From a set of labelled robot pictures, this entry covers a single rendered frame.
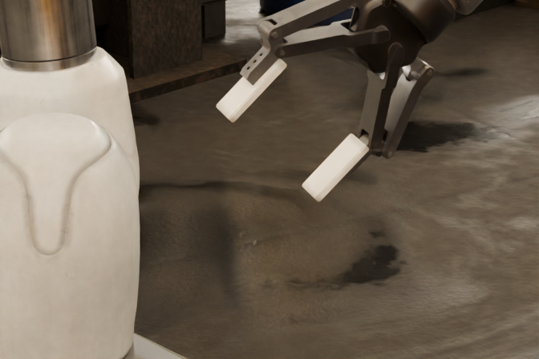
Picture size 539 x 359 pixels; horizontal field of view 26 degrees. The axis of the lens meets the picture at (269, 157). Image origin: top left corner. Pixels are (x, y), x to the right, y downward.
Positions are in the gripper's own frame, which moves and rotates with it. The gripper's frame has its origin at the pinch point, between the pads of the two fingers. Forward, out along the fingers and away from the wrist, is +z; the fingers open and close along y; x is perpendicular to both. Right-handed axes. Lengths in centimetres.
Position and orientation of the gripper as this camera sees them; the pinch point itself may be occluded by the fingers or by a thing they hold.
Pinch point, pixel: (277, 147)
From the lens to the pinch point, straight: 107.5
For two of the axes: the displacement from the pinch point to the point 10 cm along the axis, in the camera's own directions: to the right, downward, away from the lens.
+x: -4.3, -4.3, 7.9
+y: 5.8, 5.4, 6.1
